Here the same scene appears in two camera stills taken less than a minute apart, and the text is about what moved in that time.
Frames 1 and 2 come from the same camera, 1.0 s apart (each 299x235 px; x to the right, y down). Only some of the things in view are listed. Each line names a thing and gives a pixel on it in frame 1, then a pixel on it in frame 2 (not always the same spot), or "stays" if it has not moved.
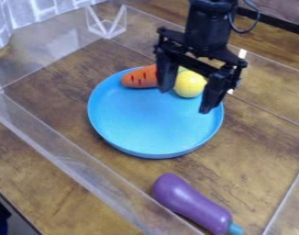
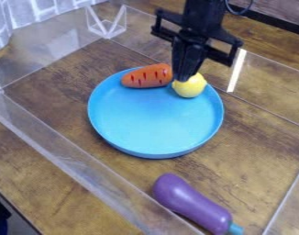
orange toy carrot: x=143 y=78 stays
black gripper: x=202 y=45 -> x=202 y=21
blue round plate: x=151 y=124 stays
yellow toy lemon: x=190 y=83 stays
